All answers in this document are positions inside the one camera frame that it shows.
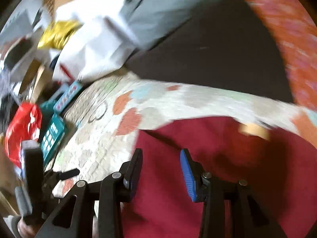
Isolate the yellow plastic bag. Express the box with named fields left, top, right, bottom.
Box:
left=37, top=20, right=83, bottom=50

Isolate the person left hand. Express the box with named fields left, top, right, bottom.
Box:
left=17, top=218, right=41, bottom=238

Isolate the teal cardboard box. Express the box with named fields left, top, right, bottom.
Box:
left=39, top=100, right=67, bottom=169

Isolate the white printed paper bag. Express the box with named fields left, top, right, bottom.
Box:
left=53, top=17, right=135, bottom=83

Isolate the orange floral fabric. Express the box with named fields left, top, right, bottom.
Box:
left=246, top=0, right=316, bottom=110

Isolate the red plastic bag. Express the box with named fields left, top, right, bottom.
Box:
left=4, top=102, right=42, bottom=168

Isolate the black cushion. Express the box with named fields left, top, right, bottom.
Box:
left=125, top=0, right=294, bottom=103

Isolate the light blue shapes box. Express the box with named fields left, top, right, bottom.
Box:
left=53, top=81, right=83, bottom=113

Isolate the dark red fleece garment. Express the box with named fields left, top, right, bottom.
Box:
left=121, top=117, right=316, bottom=237

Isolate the patchwork quilted bed cover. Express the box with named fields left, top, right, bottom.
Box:
left=49, top=75, right=316, bottom=197

